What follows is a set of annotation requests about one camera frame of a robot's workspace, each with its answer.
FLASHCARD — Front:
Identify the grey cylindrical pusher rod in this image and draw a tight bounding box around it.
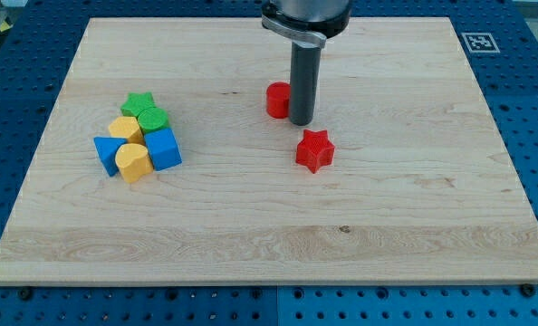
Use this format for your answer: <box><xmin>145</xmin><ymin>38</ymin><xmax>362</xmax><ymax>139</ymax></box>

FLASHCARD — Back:
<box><xmin>289</xmin><ymin>42</ymin><xmax>321</xmax><ymax>126</ymax></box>

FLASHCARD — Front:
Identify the red cylinder block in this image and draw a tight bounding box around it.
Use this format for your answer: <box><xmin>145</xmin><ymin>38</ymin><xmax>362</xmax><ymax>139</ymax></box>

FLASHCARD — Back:
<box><xmin>265</xmin><ymin>81</ymin><xmax>291</xmax><ymax>119</ymax></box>

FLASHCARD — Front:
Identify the red star block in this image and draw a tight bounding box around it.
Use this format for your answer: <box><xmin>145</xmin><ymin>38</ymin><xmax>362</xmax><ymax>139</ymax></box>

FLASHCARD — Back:
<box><xmin>295</xmin><ymin>129</ymin><xmax>335</xmax><ymax>174</ymax></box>

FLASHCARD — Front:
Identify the green cylinder block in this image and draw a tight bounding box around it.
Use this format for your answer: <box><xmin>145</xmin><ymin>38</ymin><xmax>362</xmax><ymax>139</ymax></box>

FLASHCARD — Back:
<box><xmin>138</xmin><ymin>107</ymin><xmax>169</xmax><ymax>134</ymax></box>

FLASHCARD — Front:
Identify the blue cube block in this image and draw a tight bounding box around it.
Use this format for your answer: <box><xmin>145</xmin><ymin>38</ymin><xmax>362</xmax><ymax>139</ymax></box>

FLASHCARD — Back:
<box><xmin>145</xmin><ymin>128</ymin><xmax>182</xmax><ymax>171</ymax></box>

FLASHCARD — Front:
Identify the white fiducial marker tag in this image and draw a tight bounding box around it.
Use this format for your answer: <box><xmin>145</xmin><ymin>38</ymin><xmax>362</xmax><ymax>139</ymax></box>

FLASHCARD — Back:
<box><xmin>462</xmin><ymin>32</ymin><xmax>500</xmax><ymax>53</ymax></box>

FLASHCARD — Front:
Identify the wooden board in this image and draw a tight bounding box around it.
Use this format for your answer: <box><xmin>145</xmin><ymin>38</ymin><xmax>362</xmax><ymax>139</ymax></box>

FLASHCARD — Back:
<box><xmin>0</xmin><ymin>17</ymin><xmax>538</xmax><ymax>286</ymax></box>

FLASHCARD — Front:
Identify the green star block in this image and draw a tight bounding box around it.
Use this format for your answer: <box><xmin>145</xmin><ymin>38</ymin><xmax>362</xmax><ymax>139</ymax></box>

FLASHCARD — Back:
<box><xmin>120</xmin><ymin>92</ymin><xmax>156</xmax><ymax>118</ymax></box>

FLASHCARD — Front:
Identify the yellow hexagon block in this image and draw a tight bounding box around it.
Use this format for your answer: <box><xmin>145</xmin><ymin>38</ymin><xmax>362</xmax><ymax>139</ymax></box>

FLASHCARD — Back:
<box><xmin>108</xmin><ymin>116</ymin><xmax>145</xmax><ymax>145</ymax></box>

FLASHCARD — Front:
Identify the yellow heart block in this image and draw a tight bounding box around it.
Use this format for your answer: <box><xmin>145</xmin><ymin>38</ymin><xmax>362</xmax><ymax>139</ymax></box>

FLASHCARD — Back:
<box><xmin>115</xmin><ymin>143</ymin><xmax>154</xmax><ymax>183</ymax></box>

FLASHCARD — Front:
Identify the blue triangle block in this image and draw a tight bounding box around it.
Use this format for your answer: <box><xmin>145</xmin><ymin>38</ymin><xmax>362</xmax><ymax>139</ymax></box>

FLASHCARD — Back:
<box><xmin>93</xmin><ymin>137</ymin><xmax>127</xmax><ymax>177</ymax></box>

